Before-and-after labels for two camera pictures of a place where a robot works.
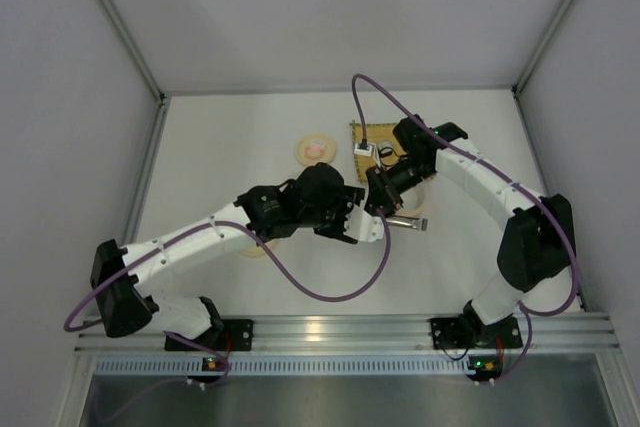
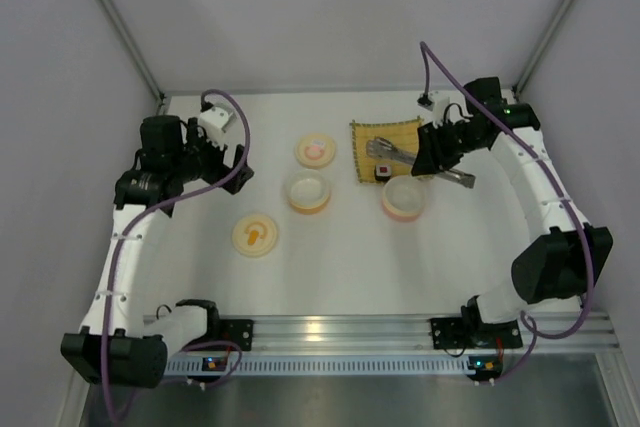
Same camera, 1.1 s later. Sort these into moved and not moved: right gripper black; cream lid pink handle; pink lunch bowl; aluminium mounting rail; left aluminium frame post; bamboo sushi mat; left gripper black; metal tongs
Moved: left gripper black; metal tongs; right gripper black
Not moved: aluminium mounting rail; left aluminium frame post; bamboo sushi mat; pink lunch bowl; cream lid pink handle
